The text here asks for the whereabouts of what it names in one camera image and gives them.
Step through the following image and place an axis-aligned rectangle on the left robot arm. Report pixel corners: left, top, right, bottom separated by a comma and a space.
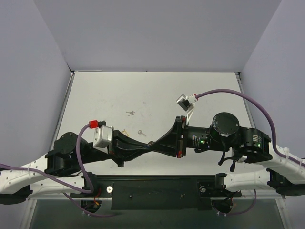
0, 126, 155, 205

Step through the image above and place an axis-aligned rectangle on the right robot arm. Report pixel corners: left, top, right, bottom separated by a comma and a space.
148, 112, 305, 196

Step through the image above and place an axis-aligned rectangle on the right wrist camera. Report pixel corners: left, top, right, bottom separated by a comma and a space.
176, 94, 198, 124

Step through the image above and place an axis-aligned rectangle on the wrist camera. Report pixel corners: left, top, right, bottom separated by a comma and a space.
93, 125, 113, 154
176, 94, 198, 124

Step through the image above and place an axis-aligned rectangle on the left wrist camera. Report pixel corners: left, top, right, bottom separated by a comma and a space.
93, 125, 113, 154

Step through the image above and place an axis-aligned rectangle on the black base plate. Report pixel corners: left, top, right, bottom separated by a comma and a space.
71, 173, 241, 210

